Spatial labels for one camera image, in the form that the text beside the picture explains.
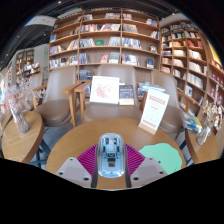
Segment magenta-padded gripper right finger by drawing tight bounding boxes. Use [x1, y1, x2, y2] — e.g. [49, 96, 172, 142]
[123, 143, 169, 189]

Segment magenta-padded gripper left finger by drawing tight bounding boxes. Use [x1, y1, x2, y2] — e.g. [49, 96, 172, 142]
[55, 143, 100, 189]

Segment transparent computer mouse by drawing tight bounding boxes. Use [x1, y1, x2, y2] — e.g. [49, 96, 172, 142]
[95, 133, 127, 179]

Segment green mouse pad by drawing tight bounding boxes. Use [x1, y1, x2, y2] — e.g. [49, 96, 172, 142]
[138, 142, 183, 176]

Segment white red table sign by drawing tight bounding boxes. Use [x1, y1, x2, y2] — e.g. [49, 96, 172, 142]
[137, 88, 171, 136]

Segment round wooden side table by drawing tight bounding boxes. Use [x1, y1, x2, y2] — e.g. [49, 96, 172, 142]
[0, 110, 45, 164]
[184, 128, 221, 165]

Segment dark cover book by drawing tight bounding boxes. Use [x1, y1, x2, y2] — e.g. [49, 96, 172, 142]
[118, 84, 135, 106]

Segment colourful book stack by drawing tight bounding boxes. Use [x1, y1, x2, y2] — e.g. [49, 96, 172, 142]
[182, 113, 203, 133]

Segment glass vase dried flowers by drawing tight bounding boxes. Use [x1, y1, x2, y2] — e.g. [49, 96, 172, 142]
[195, 83, 224, 147]

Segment white floral picture board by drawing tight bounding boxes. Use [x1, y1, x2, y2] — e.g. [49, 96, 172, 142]
[89, 75, 121, 105]

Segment glass vase pink flowers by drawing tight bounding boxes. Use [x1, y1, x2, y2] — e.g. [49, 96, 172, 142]
[4, 74, 44, 134]

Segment blue book stack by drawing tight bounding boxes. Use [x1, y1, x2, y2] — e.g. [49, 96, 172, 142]
[137, 82, 167, 100]

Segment taupe wooden armchair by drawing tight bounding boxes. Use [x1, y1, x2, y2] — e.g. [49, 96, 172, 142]
[141, 69, 189, 134]
[32, 65, 83, 128]
[73, 63, 148, 123]

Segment small distant bookshelf unit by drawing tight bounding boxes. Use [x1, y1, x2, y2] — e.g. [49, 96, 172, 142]
[14, 49, 41, 79]

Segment curved wooden bookshelf unit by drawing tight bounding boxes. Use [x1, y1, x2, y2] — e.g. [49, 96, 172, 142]
[159, 18, 224, 118]

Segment wide wooden bookshelf unit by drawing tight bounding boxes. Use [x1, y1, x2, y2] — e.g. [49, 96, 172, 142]
[48, 9, 160, 73]

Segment white ceiling light panel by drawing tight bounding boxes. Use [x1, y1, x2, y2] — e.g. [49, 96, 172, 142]
[24, 14, 58, 28]

